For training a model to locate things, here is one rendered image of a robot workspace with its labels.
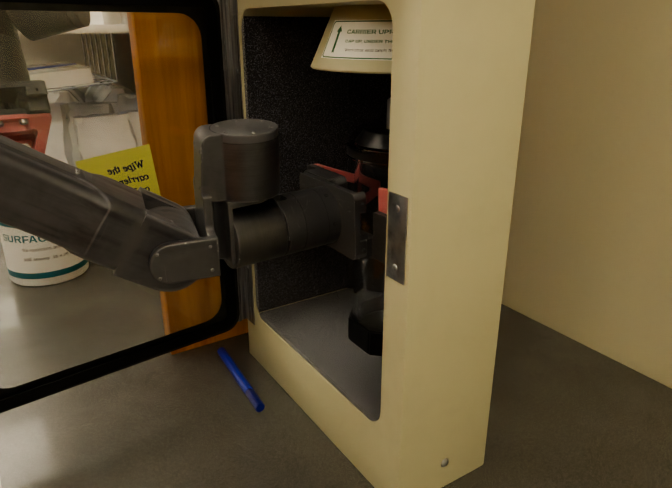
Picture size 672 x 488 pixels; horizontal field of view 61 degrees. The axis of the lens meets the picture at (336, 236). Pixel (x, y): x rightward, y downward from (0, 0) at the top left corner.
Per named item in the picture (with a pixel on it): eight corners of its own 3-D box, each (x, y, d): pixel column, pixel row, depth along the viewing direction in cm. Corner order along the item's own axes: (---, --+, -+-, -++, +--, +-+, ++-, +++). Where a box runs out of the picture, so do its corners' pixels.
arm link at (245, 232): (206, 256, 53) (230, 282, 49) (199, 187, 50) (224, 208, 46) (272, 240, 57) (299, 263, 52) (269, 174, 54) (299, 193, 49)
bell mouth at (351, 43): (414, 60, 66) (416, 9, 64) (539, 69, 52) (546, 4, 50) (277, 65, 57) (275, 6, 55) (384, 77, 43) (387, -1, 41)
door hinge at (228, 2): (247, 317, 75) (227, -6, 61) (255, 325, 73) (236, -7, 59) (236, 320, 74) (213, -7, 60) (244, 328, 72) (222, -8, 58)
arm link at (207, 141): (142, 243, 53) (152, 287, 46) (125, 122, 48) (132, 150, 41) (266, 225, 57) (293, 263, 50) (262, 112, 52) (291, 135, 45)
